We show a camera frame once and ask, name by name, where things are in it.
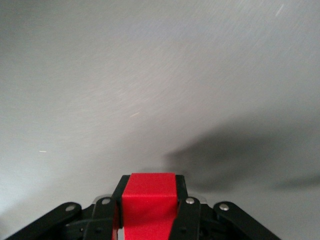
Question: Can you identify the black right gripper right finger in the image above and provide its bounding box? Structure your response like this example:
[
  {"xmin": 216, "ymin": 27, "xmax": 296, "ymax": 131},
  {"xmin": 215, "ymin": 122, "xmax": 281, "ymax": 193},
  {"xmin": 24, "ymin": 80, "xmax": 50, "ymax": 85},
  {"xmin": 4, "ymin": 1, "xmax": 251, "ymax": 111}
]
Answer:
[{"xmin": 169, "ymin": 174, "xmax": 278, "ymax": 240}]

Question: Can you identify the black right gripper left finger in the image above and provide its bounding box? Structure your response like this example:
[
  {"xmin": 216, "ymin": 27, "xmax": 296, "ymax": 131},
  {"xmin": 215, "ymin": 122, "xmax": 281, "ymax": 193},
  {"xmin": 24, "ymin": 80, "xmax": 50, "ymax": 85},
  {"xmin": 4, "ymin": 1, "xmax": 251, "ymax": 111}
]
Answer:
[{"xmin": 4, "ymin": 174, "xmax": 131, "ymax": 240}]

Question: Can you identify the red cube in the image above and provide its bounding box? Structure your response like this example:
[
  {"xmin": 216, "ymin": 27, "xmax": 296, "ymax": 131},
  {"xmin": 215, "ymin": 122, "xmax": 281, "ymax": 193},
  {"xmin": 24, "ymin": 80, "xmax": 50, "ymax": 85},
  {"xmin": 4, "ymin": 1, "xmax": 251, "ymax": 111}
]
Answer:
[{"xmin": 113, "ymin": 172, "xmax": 181, "ymax": 240}]

